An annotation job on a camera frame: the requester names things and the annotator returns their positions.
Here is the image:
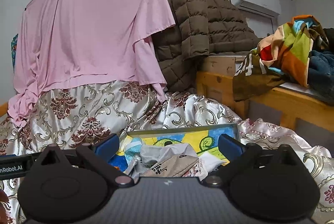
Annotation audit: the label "beige linen drawstring pouch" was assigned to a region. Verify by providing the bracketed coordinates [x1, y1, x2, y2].
[140, 155, 208, 180]

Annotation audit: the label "colourful patchwork blanket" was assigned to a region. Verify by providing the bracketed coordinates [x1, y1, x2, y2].
[255, 15, 329, 87]

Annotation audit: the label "cardboard box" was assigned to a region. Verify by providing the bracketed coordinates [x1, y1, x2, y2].
[201, 56, 246, 77]

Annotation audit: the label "floral satin bed cover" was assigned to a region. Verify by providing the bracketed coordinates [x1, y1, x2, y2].
[1, 81, 333, 223]

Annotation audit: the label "blue denim jeans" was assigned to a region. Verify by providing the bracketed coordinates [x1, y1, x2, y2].
[308, 51, 333, 105]

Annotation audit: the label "colourful left wall sticker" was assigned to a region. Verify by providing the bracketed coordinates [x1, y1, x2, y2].
[11, 34, 18, 70]

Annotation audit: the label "wooden bed frame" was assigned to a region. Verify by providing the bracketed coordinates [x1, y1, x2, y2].
[0, 71, 334, 141]

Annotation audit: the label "light blue patterned cloth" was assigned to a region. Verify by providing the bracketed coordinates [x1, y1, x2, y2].
[124, 138, 143, 164]

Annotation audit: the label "dark green black jacket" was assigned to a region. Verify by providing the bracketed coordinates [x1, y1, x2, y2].
[324, 28, 334, 53]

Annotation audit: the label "brown quilted jacket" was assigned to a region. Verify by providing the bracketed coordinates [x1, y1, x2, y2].
[152, 0, 260, 92]

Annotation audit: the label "person's left hand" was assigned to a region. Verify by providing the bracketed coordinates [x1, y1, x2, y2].
[0, 190, 9, 224]

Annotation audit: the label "pink hanging cloth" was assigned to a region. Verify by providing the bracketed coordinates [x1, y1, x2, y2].
[8, 0, 175, 127]

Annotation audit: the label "grey fabric garment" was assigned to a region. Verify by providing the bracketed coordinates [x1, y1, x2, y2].
[126, 143, 198, 179]

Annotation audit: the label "brown printed garment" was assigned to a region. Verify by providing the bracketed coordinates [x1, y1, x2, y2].
[233, 52, 286, 102]

